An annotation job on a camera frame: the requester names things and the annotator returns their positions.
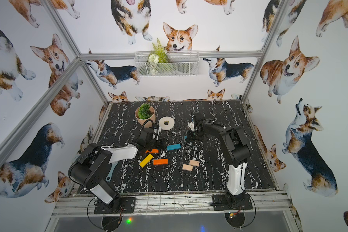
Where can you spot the green fern with white flower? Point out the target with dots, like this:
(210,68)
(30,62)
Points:
(158,55)

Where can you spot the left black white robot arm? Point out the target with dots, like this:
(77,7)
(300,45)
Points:
(94,167)

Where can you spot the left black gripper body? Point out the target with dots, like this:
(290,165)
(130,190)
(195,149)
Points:
(155,141)

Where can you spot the lower orange rectangular block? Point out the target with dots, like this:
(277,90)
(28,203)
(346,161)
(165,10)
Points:
(160,162)

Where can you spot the left natural wood block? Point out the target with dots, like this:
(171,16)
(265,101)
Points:
(187,167)

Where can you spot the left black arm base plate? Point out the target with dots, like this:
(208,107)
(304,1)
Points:
(126,204)

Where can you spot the terracotta pot with green plant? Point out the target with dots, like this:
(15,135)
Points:
(145,115)

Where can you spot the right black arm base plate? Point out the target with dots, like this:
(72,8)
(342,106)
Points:
(227,202)

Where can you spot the upper orange rectangular block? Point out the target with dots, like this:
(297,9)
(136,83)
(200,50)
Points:
(153,151)

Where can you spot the natural wood block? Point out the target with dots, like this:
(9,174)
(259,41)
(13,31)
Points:
(194,163)
(187,167)

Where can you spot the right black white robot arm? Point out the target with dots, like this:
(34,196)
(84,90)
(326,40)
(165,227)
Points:
(236,152)

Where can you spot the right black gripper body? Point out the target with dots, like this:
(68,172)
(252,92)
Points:
(195,136)

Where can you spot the white wire wall basket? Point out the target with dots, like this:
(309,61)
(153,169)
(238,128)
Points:
(170,64)

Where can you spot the blue rectangular block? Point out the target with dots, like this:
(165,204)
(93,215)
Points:
(174,147)

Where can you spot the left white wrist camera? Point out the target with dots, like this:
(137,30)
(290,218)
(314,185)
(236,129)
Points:
(157,132)

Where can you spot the yellow rectangular block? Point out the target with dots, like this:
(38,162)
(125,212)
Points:
(146,160)

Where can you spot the orange rectangular block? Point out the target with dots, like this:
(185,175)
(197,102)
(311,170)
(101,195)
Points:
(153,151)
(160,162)

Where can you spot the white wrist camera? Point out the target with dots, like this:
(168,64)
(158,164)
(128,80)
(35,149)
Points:
(191,126)
(157,132)

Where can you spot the right natural wood block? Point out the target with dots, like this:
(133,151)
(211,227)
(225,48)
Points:
(194,163)

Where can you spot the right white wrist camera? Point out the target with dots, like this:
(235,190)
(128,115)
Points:
(191,126)

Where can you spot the white tape roll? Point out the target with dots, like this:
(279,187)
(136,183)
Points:
(166,123)

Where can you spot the teal plastic spatula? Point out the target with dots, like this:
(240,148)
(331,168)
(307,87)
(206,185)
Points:
(113,166)

